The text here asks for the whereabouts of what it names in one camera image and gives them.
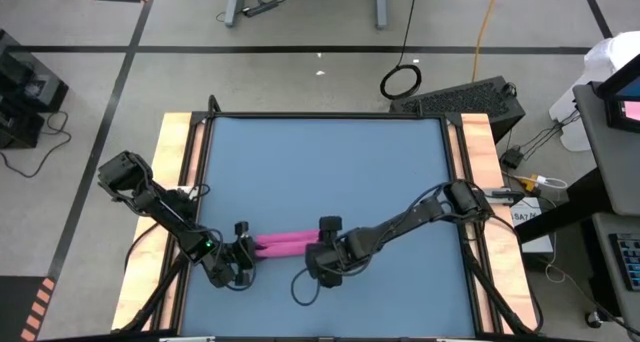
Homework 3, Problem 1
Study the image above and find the pink towel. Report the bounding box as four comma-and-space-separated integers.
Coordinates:
253, 228, 324, 260

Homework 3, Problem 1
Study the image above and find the black equipment rack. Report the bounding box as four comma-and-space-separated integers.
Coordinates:
0, 29, 70, 151

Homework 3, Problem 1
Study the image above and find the white cable with yellow plug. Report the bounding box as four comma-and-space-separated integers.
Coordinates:
519, 173, 569, 191

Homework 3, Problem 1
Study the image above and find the grey desk leg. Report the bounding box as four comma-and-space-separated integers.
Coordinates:
373, 0, 392, 31
223, 0, 246, 28

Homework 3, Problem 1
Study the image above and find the black perforated computer case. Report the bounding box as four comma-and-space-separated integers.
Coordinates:
388, 75, 526, 144

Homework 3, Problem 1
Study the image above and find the black workstation base beam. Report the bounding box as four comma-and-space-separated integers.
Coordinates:
514, 166, 601, 244

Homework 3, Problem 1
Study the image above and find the grey keyboard shelf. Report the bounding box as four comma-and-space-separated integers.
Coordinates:
591, 210, 640, 336

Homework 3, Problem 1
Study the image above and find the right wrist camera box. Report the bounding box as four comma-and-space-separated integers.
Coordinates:
318, 215, 344, 234

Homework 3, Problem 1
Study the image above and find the black power adapter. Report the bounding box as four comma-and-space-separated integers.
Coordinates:
500, 146, 525, 171

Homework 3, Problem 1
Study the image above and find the black floor cable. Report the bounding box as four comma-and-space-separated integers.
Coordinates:
0, 110, 72, 179

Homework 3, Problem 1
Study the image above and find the tilted touchscreen monitor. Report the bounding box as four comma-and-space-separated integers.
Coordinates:
594, 51, 640, 133

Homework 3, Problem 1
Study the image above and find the white bundle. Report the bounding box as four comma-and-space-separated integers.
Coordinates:
548, 30, 640, 152

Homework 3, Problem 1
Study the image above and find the keyboard with blue keys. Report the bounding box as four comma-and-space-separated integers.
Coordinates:
608, 231, 640, 292

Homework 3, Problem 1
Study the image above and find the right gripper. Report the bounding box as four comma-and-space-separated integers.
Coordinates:
304, 230, 370, 289

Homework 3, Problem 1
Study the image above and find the white paper label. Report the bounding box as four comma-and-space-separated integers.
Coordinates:
509, 196, 555, 256

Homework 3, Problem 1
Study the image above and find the black power strip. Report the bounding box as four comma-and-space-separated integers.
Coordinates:
241, 0, 280, 18

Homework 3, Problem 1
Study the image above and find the yellow hanging cable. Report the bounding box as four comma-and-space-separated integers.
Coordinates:
470, 0, 503, 83

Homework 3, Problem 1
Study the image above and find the wooden side board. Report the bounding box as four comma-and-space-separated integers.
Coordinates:
110, 112, 207, 332
447, 112, 539, 333

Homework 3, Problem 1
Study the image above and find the grey workstation desk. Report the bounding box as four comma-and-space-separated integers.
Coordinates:
572, 81, 640, 217

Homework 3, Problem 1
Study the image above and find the black hanging coiled cable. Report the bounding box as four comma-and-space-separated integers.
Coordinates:
378, 0, 423, 102

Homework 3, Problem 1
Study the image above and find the black cable bundle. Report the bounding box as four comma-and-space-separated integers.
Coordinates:
504, 109, 582, 156

